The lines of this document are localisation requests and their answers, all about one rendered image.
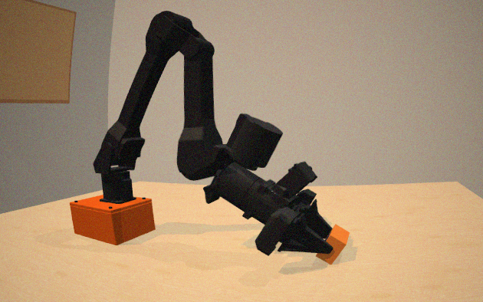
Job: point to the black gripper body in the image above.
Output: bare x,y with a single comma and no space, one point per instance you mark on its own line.
278,221

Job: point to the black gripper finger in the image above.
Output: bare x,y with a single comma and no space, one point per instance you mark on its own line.
315,222
303,239

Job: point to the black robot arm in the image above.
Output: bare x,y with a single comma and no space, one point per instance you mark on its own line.
201,153

